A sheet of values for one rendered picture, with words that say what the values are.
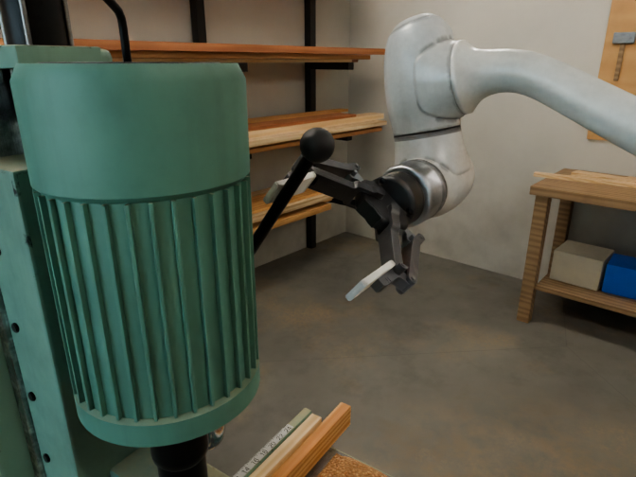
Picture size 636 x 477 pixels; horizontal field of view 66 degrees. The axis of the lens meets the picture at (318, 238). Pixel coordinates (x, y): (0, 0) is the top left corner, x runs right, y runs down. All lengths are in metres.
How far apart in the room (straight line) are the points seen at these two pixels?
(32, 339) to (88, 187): 0.24
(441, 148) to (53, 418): 0.59
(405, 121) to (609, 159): 2.88
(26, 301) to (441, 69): 0.57
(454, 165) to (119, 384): 0.53
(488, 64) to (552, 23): 2.91
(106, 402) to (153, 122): 0.24
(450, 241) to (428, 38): 3.37
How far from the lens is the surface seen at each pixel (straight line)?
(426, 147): 0.74
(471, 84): 0.72
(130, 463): 0.66
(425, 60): 0.73
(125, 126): 0.36
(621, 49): 3.48
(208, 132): 0.37
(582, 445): 2.48
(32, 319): 0.55
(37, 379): 0.60
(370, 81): 4.23
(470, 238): 3.96
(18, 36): 0.53
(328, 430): 0.86
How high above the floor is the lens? 1.51
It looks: 20 degrees down
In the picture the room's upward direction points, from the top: straight up
